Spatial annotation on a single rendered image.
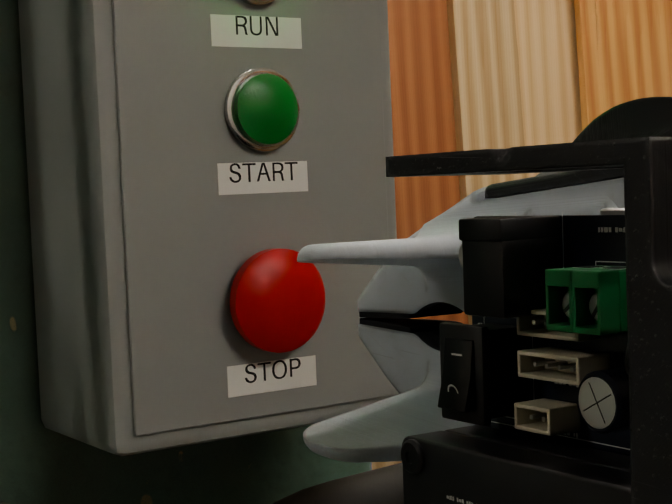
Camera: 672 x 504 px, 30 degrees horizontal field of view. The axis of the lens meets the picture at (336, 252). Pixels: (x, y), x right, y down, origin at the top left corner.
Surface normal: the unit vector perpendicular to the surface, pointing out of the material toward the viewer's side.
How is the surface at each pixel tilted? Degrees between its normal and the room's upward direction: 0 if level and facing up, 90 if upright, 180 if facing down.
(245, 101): 82
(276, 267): 81
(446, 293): 89
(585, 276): 89
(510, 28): 86
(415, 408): 5
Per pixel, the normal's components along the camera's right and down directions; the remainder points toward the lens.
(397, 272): -0.84, 0.05
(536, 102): 0.41, -0.03
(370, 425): -0.06, -0.99
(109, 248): 0.19, 0.04
